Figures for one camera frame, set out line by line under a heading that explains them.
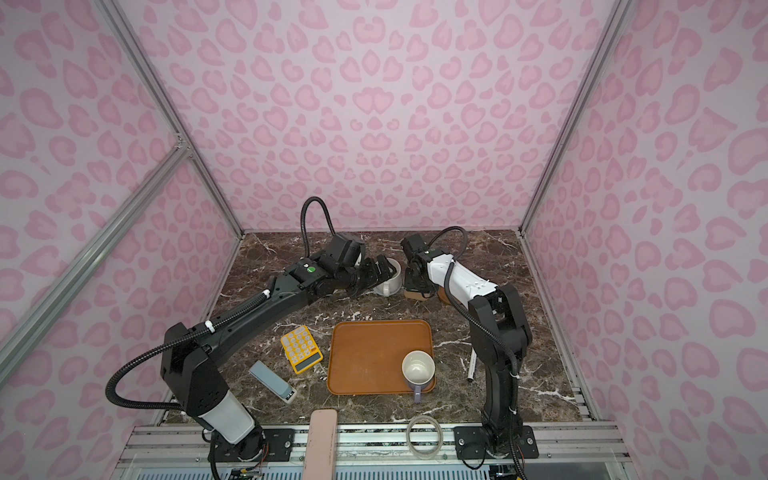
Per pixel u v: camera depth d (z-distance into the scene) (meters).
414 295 1.00
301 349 0.88
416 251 0.76
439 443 0.74
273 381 0.80
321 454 0.70
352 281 0.67
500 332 0.51
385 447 0.74
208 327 0.45
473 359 0.86
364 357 0.88
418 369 0.84
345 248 0.60
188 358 0.42
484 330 0.47
